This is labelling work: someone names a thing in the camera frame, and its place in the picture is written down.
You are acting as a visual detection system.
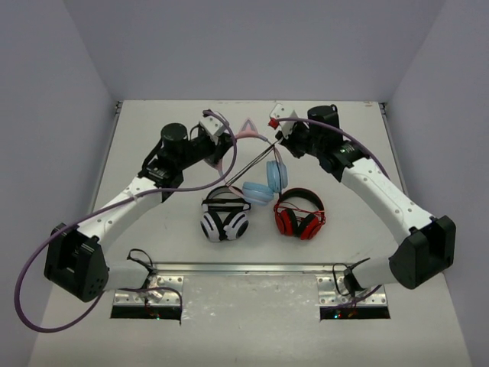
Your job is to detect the white black headphones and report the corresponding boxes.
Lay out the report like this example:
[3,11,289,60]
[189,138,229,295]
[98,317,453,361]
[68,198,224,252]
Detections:
[200,186,251,242]

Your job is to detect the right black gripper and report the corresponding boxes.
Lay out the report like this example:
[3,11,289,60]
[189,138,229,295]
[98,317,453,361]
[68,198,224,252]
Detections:
[277,117,324,159]

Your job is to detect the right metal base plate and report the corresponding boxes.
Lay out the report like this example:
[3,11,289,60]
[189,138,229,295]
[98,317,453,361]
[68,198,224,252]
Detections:
[316,274,388,308]

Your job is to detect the aluminium table edge rail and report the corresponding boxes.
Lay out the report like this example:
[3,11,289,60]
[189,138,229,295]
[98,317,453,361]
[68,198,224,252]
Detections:
[154,261,345,274]

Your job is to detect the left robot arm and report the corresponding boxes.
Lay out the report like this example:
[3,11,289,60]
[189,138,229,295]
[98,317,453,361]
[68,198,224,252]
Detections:
[44,116,234,302]

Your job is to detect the thin black headphone cable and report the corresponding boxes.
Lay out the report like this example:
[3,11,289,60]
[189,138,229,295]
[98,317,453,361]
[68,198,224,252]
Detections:
[227,139,286,192]

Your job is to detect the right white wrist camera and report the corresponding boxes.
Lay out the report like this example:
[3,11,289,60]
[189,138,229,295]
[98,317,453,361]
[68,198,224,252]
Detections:
[268,103,298,139]

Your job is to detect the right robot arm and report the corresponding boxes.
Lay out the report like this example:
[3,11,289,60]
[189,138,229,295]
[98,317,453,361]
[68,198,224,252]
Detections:
[269,104,456,297]

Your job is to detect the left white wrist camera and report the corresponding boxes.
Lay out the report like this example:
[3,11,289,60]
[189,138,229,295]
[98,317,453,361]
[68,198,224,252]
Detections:
[199,109,226,141]

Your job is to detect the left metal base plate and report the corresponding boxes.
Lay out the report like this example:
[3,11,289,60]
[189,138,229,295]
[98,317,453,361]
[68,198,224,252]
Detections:
[112,274,184,307]

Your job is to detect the pink blue cat-ear headphones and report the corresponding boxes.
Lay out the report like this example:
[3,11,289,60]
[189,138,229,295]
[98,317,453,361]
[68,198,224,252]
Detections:
[222,119,289,206]

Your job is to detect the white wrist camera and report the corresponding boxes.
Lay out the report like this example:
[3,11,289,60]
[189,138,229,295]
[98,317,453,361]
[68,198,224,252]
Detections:
[268,103,298,139]
[199,109,226,141]

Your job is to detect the red black headphones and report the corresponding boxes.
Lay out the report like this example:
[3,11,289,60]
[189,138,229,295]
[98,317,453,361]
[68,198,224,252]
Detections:
[274,188,326,240]

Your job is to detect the metal base plate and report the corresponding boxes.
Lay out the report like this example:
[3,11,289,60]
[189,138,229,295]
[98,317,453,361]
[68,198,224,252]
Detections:
[112,274,184,307]
[316,274,388,308]

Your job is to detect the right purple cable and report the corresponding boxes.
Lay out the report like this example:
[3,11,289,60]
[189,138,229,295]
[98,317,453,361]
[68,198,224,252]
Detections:
[274,116,390,310]

